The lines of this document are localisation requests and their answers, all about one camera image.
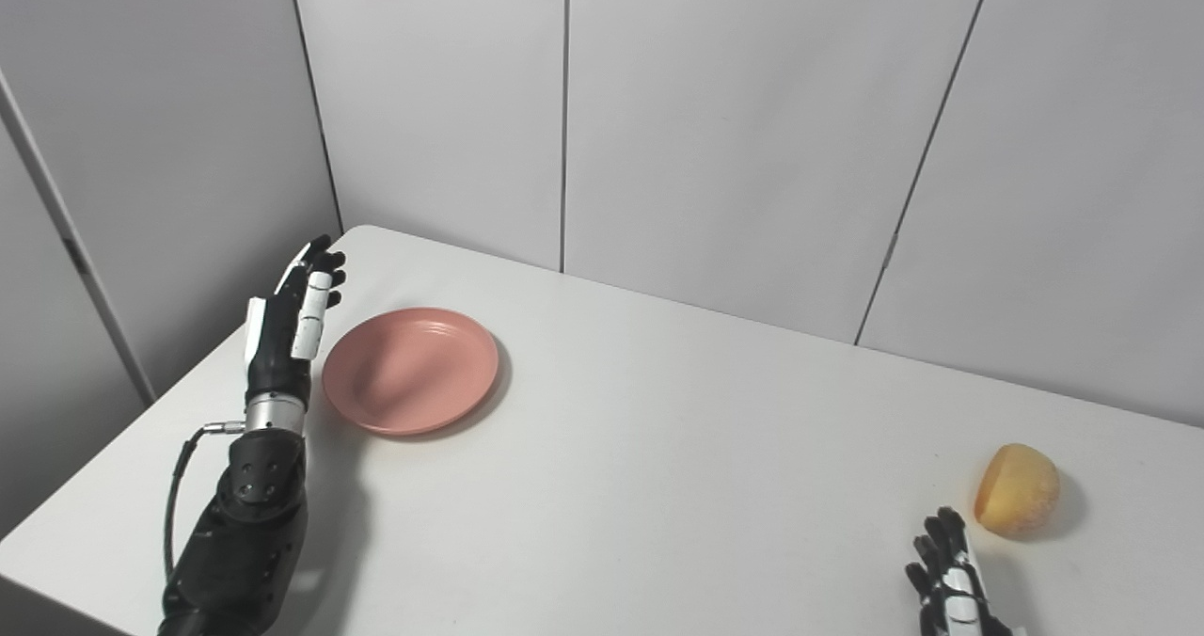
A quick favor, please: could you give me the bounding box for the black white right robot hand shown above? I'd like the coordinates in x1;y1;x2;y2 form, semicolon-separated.
905;507;1012;636

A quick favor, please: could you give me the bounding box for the yellow bread roll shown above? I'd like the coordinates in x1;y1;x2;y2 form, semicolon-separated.
974;443;1061;536

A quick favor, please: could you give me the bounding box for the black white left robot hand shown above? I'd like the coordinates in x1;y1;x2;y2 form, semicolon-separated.
244;234;347;406

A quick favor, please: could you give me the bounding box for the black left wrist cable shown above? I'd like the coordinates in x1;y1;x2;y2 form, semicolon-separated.
163;420;247;580

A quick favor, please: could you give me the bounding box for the pink round plate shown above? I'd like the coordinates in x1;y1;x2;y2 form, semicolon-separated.
322;308;500;437

